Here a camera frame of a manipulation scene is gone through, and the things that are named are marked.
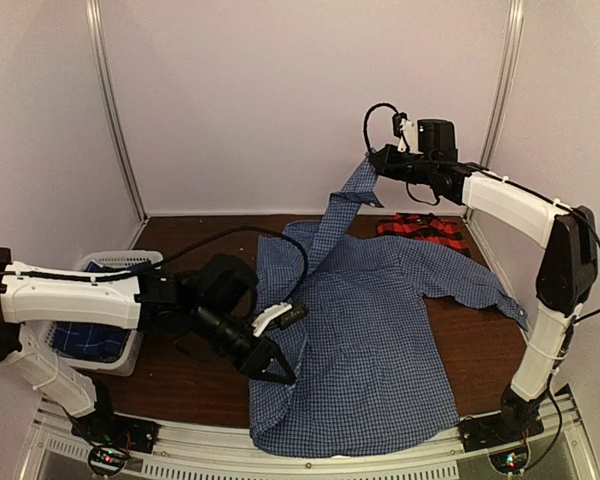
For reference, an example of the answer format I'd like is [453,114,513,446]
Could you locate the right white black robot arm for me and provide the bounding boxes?
[368,145,599,442]

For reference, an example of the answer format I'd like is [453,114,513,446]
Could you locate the blue small-check long sleeve shirt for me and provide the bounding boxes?
[249,162,527,458]

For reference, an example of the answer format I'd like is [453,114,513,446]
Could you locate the aluminium frame post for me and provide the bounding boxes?
[463,0,526,224]
[85,0,148,222]

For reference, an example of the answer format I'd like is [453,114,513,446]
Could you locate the left aluminium frame post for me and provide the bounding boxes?
[85,0,148,222]

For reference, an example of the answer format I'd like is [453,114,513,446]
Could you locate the dark blue plaid shirt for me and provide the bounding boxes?
[52,262,131,364]

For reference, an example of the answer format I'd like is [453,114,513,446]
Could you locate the red black plaid shirt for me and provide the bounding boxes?
[375,213,471,258]

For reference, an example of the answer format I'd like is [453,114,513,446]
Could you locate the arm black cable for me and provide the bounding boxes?
[363,102,401,156]
[152,227,311,311]

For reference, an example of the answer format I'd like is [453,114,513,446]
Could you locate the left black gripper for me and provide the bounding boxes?
[191,301,297,385]

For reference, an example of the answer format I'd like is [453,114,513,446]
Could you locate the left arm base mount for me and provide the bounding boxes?
[62,384,160,456]

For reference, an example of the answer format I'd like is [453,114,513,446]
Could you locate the right aluminium frame post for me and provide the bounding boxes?
[463,0,526,224]

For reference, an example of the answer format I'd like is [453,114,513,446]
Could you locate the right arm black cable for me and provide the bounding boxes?
[363,102,401,156]

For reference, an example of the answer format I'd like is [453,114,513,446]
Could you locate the white plastic laundry basket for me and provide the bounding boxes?
[33,250,163,377]

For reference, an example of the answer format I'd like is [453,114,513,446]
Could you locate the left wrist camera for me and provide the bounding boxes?
[251,302,307,337]

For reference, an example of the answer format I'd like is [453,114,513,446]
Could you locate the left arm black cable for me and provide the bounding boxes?
[152,227,311,311]

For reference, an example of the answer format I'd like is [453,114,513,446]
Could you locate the front aluminium frame rail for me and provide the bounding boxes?
[19,394,594,480]

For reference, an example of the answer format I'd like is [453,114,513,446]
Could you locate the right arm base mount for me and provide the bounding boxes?
[458,386,547,452]

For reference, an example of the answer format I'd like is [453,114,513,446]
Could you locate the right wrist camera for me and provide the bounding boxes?
[392,112,418,153]

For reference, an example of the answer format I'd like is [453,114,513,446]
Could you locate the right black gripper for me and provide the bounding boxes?
[370,142,438,184]

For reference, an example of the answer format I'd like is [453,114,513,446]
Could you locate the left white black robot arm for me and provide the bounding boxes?
[0,248,296,444]

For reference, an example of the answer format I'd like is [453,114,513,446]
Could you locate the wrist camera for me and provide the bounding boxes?
[251,302,307,337]
[392,112,418,153]

